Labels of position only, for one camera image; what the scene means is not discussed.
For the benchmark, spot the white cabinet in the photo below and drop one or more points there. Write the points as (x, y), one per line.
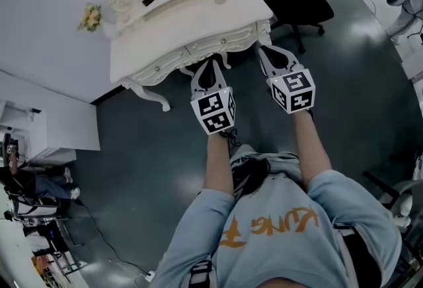
(49, 121)

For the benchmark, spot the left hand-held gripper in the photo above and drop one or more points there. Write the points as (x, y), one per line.
(214, 111)

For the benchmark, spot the grey chair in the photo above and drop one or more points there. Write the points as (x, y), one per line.
(396, 197)

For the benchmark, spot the white power strip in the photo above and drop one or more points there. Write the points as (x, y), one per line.
(145, 278)

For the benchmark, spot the person's left forearm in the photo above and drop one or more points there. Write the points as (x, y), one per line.
(218, 164)

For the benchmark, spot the person's light blue shirt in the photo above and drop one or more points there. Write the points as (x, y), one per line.
(281, 230)

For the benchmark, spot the metal equipment rack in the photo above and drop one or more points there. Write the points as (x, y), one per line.
(43, 253)

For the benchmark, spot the yellow flower bouquet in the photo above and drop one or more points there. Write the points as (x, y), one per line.
(90, 17)

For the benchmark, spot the small black box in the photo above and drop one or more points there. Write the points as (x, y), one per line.
(148, 0)

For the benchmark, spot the person's right forearm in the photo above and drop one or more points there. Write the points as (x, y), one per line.
(309, 148)

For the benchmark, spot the white ornate dressing table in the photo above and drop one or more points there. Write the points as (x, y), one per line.
(185, 32)

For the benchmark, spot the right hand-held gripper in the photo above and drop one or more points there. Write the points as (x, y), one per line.
(292, 92)

